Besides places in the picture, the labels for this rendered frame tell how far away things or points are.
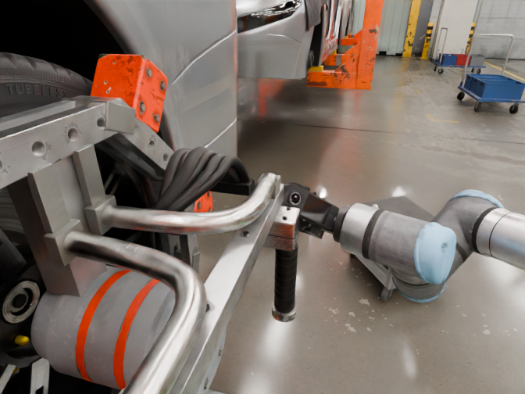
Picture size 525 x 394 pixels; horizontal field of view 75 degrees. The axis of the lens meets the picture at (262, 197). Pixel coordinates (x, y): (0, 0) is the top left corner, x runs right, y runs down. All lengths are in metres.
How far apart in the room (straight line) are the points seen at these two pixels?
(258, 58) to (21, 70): 2.39
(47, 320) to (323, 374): 1.15
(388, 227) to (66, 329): 0.46
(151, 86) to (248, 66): 2.29
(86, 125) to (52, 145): 0.05
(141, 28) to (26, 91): 0.28
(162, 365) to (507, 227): 0.57
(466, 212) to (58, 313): 0.65
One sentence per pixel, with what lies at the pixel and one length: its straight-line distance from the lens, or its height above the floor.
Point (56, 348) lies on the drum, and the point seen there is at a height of 0.87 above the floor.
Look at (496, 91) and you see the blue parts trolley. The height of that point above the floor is 0.30.
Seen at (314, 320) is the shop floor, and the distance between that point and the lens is 1.66.
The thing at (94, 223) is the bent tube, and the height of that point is 1.00.
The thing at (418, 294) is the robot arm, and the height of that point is 0.77.
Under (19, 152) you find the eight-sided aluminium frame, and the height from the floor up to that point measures 1.10.
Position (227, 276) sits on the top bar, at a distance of 0.35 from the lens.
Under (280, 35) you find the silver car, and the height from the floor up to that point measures 1.08.
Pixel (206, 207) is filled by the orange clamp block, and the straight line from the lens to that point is 0.75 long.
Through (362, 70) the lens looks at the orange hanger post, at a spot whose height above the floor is 0.71.
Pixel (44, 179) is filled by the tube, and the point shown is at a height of 1.07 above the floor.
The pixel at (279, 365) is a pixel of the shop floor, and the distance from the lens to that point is 1.50.
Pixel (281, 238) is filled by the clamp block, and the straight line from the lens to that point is 0.51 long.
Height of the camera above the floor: 1.21
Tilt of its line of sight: 28 degrees down
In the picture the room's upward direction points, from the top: straight up
